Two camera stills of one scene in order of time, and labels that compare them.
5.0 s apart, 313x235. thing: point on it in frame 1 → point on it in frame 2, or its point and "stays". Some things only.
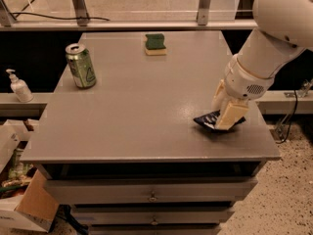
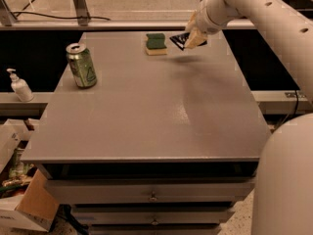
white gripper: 244,81 → 203,20
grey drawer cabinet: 119,143 stays
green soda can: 80,65 stays
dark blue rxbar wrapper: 209,120 → 181,39
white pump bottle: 20,87 stays
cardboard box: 34,209 stays
